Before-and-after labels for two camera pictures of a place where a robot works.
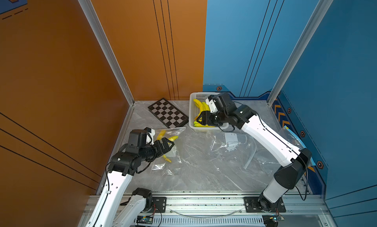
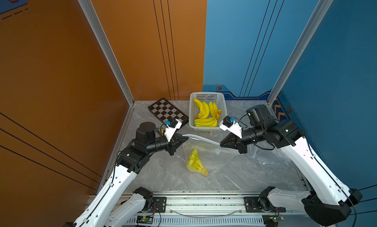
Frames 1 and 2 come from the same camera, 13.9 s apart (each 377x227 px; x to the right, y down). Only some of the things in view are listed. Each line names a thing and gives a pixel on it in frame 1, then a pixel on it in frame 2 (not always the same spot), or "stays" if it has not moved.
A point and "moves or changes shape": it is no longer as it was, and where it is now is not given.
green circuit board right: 275,219 stays
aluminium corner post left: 104,41 stays
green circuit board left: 148,219 stays
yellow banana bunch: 202,105 stays
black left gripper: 160,150 → 173,145
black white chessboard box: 168,114 stays
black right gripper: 205,119 → 238,144
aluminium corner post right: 320,10 stays
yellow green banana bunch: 197,124 moves or changes shape
